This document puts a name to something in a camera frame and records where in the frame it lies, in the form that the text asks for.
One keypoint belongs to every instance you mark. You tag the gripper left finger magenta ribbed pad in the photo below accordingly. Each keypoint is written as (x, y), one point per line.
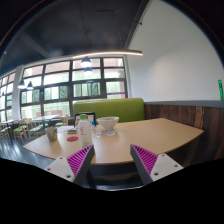
(73, 168)

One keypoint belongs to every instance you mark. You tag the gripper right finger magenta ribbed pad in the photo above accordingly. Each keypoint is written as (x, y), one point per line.
(152, 167)

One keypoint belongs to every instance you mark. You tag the clear plastic water bottle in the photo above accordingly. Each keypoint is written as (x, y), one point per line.
(85, 132)

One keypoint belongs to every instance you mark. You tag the red round coaster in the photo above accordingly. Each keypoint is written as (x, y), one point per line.
(72, 138)

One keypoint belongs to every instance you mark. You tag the wooden dining table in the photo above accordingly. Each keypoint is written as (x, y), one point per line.
(156, 135)

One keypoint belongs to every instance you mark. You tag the beige paper cup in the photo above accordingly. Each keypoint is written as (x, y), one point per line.
(51, 133)

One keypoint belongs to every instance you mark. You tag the black tablet screen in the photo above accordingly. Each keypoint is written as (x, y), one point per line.
(90, 117)

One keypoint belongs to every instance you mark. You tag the white glass bowl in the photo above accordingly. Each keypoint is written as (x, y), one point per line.
(108, 124)

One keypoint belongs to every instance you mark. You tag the green upholstered bench backrest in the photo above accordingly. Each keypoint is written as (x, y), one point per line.
(127, 109)

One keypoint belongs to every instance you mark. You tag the wooden chair green cushion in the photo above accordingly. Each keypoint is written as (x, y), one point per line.
(20, 133)

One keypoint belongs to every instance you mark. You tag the grey pendant lamp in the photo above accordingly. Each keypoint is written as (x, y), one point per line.
(86, 62)

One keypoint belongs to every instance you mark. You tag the green exit sign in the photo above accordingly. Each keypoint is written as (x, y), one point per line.
(221, 90)

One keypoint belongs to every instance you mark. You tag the long linear ceiling lamp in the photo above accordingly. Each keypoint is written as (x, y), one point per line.
(100, 53)

